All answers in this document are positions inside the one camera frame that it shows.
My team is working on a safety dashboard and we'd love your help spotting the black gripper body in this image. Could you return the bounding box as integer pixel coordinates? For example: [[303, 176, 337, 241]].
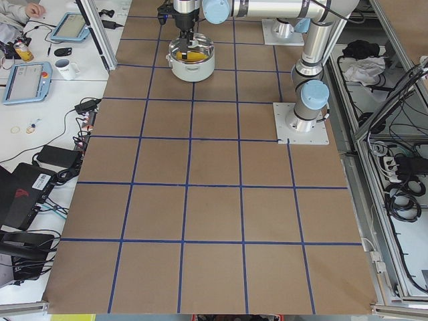
[[157, 1, 201, 32]]

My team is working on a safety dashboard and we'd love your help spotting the yellow corn cob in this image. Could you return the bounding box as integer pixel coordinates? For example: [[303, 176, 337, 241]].
[[175, 51, 209, 63]]

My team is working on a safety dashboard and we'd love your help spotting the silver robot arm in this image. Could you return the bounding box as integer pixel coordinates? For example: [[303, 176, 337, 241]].
[[157, 1, 358, 133]]

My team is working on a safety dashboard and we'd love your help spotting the pale green electric pot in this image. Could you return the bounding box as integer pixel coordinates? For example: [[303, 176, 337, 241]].
[[166, 33, 215, 82]]

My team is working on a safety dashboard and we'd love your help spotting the person hand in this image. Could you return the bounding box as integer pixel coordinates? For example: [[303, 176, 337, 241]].
[[25, 3, 46, 18]]

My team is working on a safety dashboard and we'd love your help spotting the black power adapter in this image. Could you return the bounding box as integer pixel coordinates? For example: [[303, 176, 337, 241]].
[[74, 99, 101, 114]]

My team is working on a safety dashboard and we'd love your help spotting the blue teach pendant far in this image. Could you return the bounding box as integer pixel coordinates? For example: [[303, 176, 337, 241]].
[[50, 12, 90, 42]]

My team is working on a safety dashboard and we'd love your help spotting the blue teach pendant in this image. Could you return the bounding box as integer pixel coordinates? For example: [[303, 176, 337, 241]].
[[50, 12, 90, 42], [2, 62, 52, 105]]

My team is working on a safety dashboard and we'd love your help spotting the white mug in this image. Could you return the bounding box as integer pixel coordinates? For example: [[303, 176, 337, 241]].
[[55, 58, 80, 80]]

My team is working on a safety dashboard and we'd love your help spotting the blue teach pendant near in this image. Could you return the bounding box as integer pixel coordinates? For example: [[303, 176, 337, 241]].
[[2, 62, 52, 105]]

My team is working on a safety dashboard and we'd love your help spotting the black power brick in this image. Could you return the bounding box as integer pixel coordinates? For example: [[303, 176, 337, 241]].
[[36, 145, 82, 169]]

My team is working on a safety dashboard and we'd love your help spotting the black cloth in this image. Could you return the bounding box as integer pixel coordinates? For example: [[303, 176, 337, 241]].
[[342, 39, 380, 60]]

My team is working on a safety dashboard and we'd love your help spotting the white cloth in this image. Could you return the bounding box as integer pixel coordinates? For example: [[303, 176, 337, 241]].
[[344, 57, 385, 86]]

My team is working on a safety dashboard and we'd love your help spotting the black laptop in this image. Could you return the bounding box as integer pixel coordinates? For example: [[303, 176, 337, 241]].
[[1, 163, 56, 231]]

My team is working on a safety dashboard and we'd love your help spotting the white power strip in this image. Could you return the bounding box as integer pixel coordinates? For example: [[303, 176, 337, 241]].
[[382, 156, 401, 183]]

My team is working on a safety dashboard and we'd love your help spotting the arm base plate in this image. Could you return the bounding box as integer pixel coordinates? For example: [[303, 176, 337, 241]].
[[273, 102, 329, 145], [261, 19, 304, 46]]

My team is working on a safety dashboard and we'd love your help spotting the aluminium frame post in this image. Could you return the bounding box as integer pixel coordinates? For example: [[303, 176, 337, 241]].
[[76, 0, 118, 73]]

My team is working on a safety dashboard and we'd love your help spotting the coiled black cable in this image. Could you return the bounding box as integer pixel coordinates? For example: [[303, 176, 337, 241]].
[[384, 189, 423, 222]]

